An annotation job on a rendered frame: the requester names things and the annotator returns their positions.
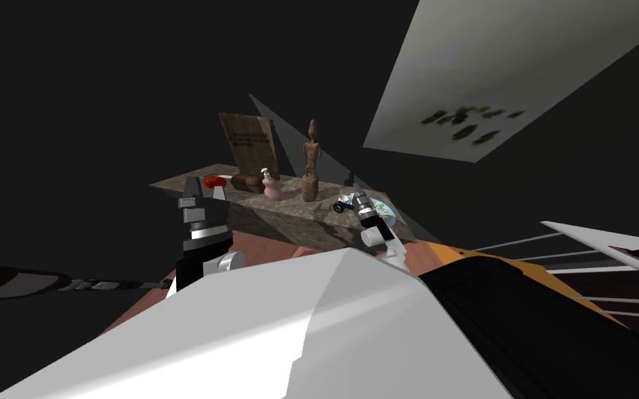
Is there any white slatted frame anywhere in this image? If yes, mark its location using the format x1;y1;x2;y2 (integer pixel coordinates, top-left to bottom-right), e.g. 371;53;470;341
463;220;639;323

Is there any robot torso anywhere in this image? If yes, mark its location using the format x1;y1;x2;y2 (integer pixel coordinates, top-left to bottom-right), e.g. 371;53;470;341
0;247;514;399

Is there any brown bread loaf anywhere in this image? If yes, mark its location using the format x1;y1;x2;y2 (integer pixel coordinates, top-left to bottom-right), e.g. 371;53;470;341
230;172;267;195

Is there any brown wooden figurine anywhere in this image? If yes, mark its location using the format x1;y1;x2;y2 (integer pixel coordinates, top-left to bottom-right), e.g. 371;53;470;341
300;118;322;204

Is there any pink vase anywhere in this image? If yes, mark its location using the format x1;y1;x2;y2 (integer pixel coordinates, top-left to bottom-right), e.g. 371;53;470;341
261;168;284;202

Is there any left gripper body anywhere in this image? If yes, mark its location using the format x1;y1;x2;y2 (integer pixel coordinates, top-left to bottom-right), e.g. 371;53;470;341
177;196;231;225

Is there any green patterned plate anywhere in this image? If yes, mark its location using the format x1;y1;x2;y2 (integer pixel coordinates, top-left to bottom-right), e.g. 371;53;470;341
371;197;400;228

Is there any brown wooden board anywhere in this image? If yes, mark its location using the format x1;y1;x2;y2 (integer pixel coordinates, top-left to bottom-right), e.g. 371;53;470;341
218;112;281;181

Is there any grey stone table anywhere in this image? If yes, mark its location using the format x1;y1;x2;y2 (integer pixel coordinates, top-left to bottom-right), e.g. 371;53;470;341
149;162;418;257

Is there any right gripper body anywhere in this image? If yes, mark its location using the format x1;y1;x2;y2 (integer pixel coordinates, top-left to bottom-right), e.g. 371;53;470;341
344;172;367;199

